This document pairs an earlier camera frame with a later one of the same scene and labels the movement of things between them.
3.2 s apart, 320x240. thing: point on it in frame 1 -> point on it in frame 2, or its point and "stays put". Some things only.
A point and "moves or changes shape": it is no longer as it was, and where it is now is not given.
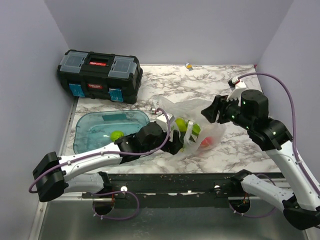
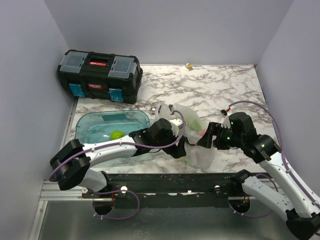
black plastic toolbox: x=100 y=75 stays put
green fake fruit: x=115 y=135 stays put
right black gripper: x=219 y=104 -> x=213 y=128
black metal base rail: x=169 y=190 stays put
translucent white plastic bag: x=199 y=132 moves or changes shape
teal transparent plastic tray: x=93 y=130 stays put
